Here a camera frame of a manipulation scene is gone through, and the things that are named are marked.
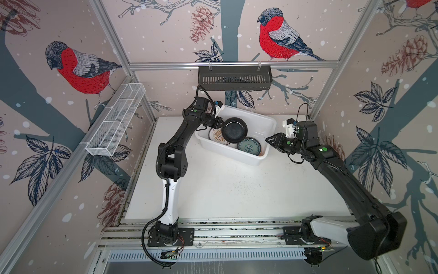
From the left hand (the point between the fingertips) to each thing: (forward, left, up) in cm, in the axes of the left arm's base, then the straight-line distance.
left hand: (224, 123), depth 93 cm
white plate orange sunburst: (+6, +6, -17) cm, 19 cm away
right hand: (-18, -18, +7) cm, 27 cm away
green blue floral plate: (-3, -16, -17) cm, 24 cm away
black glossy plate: (-2, -6, -4) cm, 7 cm away
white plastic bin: (+5, -22, -9) cm, 24 cm away
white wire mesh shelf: (-18, +51, +12) cm, 55 cm away
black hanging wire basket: (+29, -7, +10) cm, 31 cm away
